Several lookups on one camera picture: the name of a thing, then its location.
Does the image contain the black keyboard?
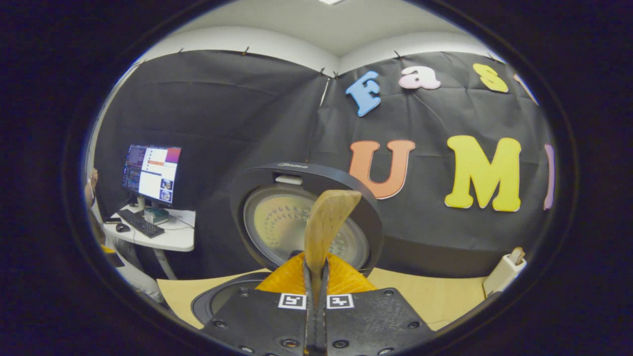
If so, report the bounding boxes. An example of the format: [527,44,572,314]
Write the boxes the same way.
[117,209,166,239]

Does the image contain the computer monitor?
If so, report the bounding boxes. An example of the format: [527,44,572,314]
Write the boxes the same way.
[122,144,182,206]

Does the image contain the black backdrop cloth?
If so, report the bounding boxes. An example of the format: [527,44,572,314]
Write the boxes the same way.
[91,49,557,280]

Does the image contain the black and silver rice cooker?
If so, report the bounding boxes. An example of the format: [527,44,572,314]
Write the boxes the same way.
[191,162,384,329]

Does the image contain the white toaster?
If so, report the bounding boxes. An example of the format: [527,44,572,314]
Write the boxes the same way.
[483,253,528,298]

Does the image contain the white side table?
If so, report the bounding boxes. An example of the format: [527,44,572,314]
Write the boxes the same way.
[101,205,196,281]

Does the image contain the small green box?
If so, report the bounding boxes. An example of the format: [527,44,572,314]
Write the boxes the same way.
[143,207,170,224]

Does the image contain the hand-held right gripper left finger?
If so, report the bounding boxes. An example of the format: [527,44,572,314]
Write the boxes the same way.
[200,251,317,356]

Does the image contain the wooden spoon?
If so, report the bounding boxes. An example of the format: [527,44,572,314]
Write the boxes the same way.
[304,190,362,307]

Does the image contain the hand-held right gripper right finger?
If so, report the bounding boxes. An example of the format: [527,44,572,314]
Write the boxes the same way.
[316,251,436,356]

